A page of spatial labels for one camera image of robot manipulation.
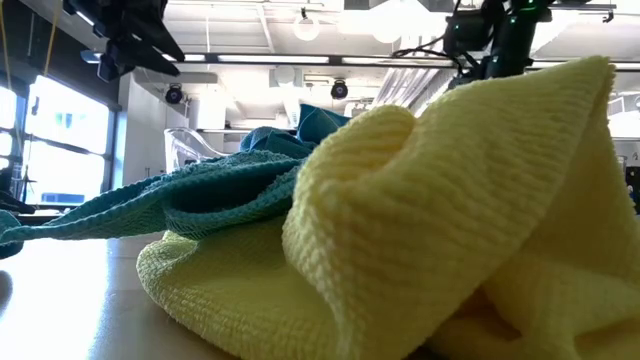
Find teal microfiber towel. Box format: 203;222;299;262
0;148;307;247
238;125;321;162
0;208;25;261
297;103;352;146

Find yellow microfiber towel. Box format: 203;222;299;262
135;53;640;360

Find large window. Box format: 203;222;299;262
0;74;119;211

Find yellow hanging strap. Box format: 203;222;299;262
43;0;64;77
0;0;12;77

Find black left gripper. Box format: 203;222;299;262
63;0;186;84

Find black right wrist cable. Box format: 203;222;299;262
391;33;469;75

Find black overhead light rail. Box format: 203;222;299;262
79;48;640;71

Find clear plastic basket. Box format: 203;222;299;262
163;126;236;174

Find white ceiling pipes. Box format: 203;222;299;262
374;67;454;109

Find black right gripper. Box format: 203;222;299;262
443;9;496;57

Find white ring lamp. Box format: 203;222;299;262
292;7;322;43

